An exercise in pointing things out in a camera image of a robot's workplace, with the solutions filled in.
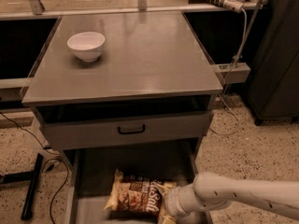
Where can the open grey middle drawer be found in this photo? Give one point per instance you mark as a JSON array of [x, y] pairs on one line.
[[94, 170]]

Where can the brown sea salt chip bag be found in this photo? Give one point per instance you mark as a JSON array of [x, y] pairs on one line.
[[140, 195]]

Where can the white ceramic bowl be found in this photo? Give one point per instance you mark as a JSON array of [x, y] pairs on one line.
[[87, 46]]

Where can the grey drawer cabinet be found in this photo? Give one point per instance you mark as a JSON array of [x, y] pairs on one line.
[[151, 65]]

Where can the dark cabinet at right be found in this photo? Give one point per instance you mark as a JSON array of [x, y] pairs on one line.
[[272, 89]]

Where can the black drawer handle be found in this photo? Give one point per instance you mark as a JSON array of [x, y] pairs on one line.
[[129, 131]]

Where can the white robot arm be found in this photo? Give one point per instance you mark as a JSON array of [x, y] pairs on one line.
[[210, 191]]

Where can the metal frame rail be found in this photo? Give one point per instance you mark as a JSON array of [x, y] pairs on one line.
[[102, 6]]

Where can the grey top drawer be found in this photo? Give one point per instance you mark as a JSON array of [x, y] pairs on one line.
[[103, 132]]

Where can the grey metal side bracket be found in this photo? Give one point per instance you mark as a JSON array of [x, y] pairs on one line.
[[231, 75]]

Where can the black metal floor stand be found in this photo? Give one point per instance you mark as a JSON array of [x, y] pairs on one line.
[[29, 176]]

